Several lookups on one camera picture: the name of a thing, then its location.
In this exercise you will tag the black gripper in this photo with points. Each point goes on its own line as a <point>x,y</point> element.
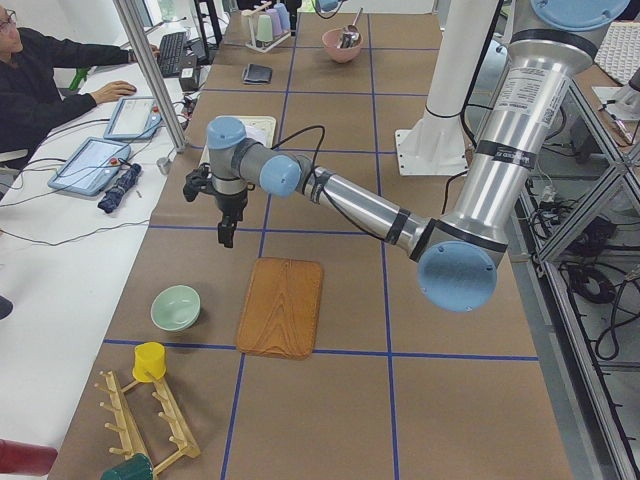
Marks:
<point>229,204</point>

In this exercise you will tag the wooden serving tray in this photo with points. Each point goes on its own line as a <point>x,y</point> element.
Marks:
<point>281,309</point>

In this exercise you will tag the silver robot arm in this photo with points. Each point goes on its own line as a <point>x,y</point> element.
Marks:
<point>458,253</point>
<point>328,6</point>

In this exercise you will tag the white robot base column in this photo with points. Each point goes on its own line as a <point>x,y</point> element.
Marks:
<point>435,145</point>

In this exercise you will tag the white rectangular tray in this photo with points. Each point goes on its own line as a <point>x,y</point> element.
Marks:
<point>260,127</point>

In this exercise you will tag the small metal cylinder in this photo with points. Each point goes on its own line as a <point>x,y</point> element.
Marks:
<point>164,165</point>

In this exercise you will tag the light green bowl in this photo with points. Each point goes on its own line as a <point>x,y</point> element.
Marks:
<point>176,308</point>

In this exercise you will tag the folded dark blue umbrella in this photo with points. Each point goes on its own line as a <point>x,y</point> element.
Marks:
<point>113,196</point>

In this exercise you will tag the far teach pendant tablet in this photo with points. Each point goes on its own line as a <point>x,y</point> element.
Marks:
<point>134,118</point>

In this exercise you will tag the teach pendant tablet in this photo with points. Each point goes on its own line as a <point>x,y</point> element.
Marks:
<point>91,167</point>
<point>134,118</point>

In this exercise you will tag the black small box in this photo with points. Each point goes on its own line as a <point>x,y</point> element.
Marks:
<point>189,79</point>

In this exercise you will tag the dark blue folded cloth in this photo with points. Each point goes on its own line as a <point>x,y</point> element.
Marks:
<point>257,74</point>

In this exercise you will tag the near teach pendant tablet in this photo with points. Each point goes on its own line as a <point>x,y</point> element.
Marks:
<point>91,167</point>

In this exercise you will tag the black computer mouse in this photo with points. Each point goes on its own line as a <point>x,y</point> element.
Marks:
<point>126,90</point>

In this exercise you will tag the yellow plastic cup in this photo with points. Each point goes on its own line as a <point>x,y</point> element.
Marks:
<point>149,362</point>

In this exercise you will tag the white cup rack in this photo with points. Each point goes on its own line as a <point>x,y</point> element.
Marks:
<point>250,17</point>

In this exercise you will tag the black keyboard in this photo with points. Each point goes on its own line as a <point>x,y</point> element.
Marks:
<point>171,51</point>

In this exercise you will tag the green cup on rack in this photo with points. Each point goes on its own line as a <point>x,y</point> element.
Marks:
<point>264,30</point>

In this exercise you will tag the blue cup on rack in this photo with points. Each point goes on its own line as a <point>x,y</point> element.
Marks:
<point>284,16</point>

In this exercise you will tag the purple cup on rack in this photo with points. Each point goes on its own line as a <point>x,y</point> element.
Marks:
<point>276,25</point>

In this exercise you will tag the pink bowl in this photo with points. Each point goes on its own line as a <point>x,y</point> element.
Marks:
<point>331,41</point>

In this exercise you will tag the metal scoop in bowl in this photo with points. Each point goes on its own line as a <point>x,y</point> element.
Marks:
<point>350,34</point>

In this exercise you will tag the person in black jacket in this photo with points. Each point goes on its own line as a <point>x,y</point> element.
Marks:
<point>31,104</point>

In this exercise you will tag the wooden peg cup rack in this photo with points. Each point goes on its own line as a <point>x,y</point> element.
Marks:
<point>148,422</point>

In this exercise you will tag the dark green cup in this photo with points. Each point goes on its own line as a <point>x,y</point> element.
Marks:
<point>138,467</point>

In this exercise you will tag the red cylinder object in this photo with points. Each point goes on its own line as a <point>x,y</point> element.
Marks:
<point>26,459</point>

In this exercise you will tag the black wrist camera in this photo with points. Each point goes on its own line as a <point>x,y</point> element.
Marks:
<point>198,182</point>

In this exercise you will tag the aluminium frame post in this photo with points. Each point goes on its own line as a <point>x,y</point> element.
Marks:
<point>131,22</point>

